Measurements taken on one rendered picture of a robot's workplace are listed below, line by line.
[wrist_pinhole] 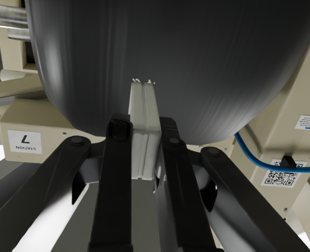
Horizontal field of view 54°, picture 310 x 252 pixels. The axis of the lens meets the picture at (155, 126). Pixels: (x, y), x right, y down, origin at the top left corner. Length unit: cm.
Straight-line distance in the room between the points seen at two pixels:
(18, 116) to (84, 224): 232
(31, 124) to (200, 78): 69
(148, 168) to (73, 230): 299
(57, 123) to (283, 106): 61
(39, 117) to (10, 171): 229
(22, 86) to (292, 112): 79
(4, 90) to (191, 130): 79
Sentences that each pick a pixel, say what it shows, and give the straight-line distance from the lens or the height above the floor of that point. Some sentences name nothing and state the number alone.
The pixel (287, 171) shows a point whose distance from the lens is 65.
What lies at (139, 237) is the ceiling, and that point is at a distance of 311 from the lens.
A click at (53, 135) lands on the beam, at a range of 92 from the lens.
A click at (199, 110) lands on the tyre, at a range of 33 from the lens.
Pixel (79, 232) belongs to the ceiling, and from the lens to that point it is 312.
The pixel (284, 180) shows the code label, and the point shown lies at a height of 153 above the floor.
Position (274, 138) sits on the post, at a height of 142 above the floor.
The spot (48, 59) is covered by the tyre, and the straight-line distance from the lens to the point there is 32.
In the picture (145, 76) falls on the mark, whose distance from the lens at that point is 29.
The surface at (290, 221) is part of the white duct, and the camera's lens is 139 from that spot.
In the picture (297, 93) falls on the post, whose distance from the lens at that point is 58.
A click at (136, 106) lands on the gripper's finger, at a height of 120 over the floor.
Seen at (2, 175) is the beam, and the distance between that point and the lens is 319.
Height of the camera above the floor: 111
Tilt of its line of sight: 34 degrees up
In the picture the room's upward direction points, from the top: 170 degrees counter-clockwise
